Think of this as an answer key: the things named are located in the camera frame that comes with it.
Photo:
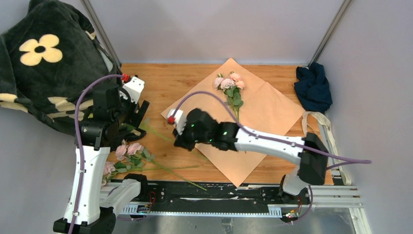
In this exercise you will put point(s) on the left aluminium frame post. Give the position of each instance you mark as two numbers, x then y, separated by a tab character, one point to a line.
88	7

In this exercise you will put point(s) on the navy blue cloth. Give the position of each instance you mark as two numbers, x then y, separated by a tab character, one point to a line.
312	88

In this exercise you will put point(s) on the right aluminium frame post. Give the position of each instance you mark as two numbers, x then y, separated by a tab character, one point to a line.
330	30

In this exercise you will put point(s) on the black and aluminium base rail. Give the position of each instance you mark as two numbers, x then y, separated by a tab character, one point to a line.
177	198

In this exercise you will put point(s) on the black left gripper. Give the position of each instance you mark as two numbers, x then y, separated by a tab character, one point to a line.
131	118

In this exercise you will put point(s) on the dark floral fleece blanket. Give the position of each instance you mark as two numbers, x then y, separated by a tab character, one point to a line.
47	60

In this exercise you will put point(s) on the pink fake flower bunch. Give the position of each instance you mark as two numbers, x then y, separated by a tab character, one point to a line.
133	156

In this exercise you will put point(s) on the aluminium frame post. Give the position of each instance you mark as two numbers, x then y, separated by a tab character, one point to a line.
330	30
88	7

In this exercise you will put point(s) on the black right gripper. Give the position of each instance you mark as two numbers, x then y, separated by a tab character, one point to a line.
181	141

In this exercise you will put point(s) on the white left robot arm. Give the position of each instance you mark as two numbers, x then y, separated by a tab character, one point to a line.
86	213

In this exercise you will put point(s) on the green and peach wrapping paper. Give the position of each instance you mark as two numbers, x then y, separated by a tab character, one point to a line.
265	109

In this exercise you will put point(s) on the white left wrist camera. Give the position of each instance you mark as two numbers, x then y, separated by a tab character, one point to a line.
133	87

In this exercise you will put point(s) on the small pink flower sprig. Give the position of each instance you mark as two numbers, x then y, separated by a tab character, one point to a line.
231	86

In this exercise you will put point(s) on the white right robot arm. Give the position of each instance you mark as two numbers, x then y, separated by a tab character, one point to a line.
307	153

